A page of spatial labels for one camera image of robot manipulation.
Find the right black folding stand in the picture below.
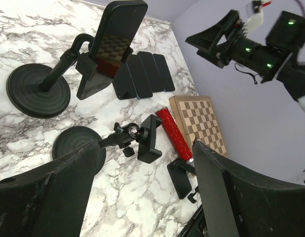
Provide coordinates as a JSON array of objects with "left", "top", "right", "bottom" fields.
[{"left": 167, "top": 158, "right": 199, "bottom": 204}]

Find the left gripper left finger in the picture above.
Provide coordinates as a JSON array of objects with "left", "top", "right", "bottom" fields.
[{"left": 0, "top": 141, "right": 100, "bottom": 237}]

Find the black clamp stand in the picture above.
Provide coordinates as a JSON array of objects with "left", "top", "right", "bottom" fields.
[{"left": 52, "top": 115, "right": 162, "bottom": 173}]

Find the black phone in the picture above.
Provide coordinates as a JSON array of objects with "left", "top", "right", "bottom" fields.
[
  {"left": 112, "top": 54, "right": 137, "bottom": 100},
  {"left": 127, "top": 55, "right": 153, "bottom": 99},
  {"left": 76, "top": 0, "right": 148, "bottom": 101}
]

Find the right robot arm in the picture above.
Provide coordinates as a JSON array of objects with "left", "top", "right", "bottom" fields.
[{"left": 185, "top": 10, "right": 305, "bottom": 112}]

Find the red cylinder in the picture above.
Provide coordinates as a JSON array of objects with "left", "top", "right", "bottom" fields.
[{"left": 156, "top": 107, "right": 193, "bottom": 163}]

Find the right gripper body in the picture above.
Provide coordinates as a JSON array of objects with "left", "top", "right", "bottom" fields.
[{"left": 217, "top": 10, "right": 244, "bottom": 68}]

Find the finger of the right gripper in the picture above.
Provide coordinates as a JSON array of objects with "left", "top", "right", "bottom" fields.
[
  {"left": 185, "top": 11, "right": 239, "bottom": 49},
  {"left": 197, "top": 40, "right": 231, "bottom": 68}
]

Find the teal phone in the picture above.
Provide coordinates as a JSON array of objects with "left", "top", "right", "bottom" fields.
[{"left": 153, "top": 54, "right": 175, "bottom": 92}]

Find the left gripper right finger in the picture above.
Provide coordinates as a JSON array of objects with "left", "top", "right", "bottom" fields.
[{"left": 193, "top": 140, "right": 305, "bottom": 237}]

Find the wooden chessboard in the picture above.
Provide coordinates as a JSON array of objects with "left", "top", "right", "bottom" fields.
[{"left": 169, "top": 95, "right": 228, "bottom": 157}]

